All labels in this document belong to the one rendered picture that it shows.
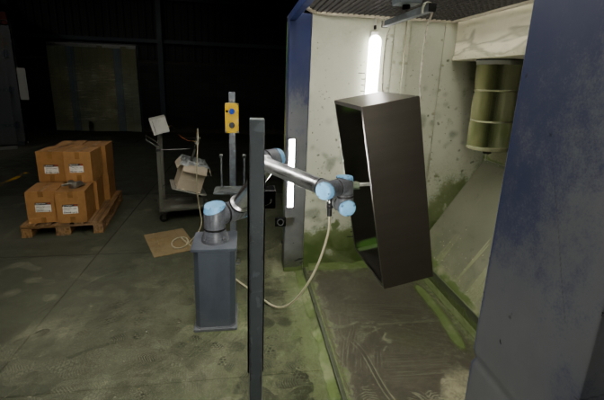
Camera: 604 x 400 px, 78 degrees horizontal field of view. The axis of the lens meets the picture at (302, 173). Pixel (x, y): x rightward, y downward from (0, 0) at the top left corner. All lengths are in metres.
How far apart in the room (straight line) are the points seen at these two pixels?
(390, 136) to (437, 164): 1.51
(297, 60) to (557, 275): 2.84
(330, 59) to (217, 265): 1.86
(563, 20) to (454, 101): 3.15
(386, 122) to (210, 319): 1.82
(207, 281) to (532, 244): 2.39
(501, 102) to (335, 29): 1.43
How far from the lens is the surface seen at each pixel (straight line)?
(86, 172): 5.05
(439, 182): 3.77
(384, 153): 2.25
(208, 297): 2.82
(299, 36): 3.21
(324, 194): 1.86
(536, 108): 0.56
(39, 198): 4.91
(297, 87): 3.19
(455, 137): 3.73
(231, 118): 3.33
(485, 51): 3.27
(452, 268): 3.46
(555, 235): 0.53
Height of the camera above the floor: 1.77
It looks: 14 degrees down
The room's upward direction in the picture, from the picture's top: 2 degrees clockwise
